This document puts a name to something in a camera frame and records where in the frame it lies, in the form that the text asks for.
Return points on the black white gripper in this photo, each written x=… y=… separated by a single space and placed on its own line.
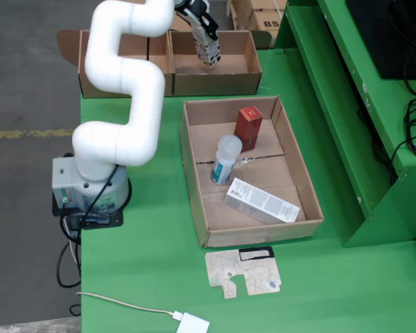
x=190 y=5

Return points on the white carton with black spots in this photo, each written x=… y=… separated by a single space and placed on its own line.
x=208 y=55

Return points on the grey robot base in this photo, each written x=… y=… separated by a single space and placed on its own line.
x=64 y=180

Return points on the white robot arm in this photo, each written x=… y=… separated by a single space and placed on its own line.
x=138 y=104

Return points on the divided cardboard box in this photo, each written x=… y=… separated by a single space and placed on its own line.
x=229 y=83

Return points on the red product box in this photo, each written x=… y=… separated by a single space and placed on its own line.
x=248 y=128

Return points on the long white printed box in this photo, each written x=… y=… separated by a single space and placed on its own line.
x=263 y=201

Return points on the shallow cardboard tray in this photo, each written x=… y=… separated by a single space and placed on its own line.
x=263 y=234

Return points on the flat beige cardboard cutout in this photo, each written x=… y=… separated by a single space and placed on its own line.
x=253 y=274

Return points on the plain brown shipping carton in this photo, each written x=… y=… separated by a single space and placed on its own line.
x=241 y=14

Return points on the printed brown shipping carton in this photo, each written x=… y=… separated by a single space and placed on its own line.
x=267 y=22

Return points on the white bottle with teal label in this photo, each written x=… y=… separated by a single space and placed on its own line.
x=223 y=166

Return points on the green metal chute bin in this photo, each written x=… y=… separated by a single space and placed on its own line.
x=333 y=138

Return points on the white power adapter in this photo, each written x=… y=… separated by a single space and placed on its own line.
x=194 y=326

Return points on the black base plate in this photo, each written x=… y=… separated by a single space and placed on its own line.
x=104 y=222

